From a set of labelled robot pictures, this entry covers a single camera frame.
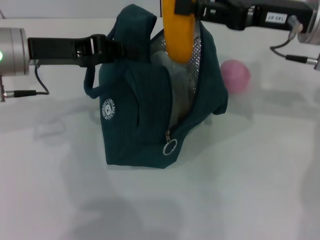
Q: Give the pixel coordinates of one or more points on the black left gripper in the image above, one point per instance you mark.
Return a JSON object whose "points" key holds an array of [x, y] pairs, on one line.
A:
{"points": [[55, 50]]}

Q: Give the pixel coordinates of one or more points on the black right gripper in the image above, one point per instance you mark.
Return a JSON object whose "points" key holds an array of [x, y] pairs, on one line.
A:
{"points": [[250, 12]]}

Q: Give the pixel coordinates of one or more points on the yellow banana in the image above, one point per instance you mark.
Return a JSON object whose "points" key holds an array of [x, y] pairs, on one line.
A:
{"points": [[178, 37]]}

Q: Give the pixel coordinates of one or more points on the clear blue-rimmed food container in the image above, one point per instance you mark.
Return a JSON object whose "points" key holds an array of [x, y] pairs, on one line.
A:
{"points": [[177, 82]]}

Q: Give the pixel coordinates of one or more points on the dark teal insulated lunch bag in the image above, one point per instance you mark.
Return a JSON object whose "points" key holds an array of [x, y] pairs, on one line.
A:
{"points": [[135, 112]]}

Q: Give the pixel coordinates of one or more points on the pink peach toy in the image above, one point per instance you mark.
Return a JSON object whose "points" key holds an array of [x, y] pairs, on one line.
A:
{"points": [[236, 75]]}

